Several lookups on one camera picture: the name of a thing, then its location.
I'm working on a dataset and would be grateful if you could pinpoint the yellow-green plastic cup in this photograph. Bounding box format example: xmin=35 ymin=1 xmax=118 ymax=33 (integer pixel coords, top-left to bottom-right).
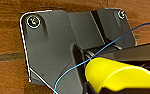
xmin=83 ymin=56 xmax=150 ymax=94

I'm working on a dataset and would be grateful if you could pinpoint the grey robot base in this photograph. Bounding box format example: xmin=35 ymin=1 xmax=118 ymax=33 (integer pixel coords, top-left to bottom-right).
xmin=19 ymin=7 xmax=139 ymax=94

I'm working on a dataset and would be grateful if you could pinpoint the blue cable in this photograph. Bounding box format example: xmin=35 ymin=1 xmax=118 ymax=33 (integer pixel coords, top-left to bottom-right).
xmin=52 ymin=21 xmax=150 ymax=94

